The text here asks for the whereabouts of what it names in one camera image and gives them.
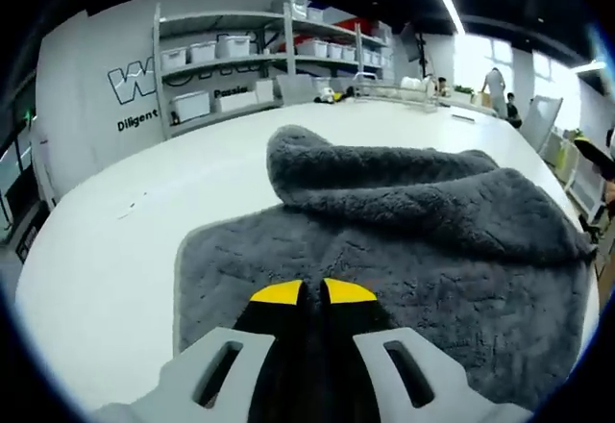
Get white panel board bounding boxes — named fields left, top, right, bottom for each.
left=520, top=95, right=564, bottom=153

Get idle white gripper device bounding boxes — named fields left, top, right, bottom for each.
left=313, top=86, right=357, bottom=105

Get wire dish rack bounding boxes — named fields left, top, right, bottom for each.
left=352, top=73, right=441, bottom=113

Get grey plush towel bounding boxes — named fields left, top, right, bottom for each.
left=174, top=124, right=600, bottom=411

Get black tripod stand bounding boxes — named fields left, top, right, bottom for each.
left=412, top=32, right=434, bottom=80

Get group of white storage boxes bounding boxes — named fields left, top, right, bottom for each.
left=160, top=0, right=393, bottom=122

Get grey metal shelf unit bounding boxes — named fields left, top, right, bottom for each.
left=152, top=0, right=401, bottom=141

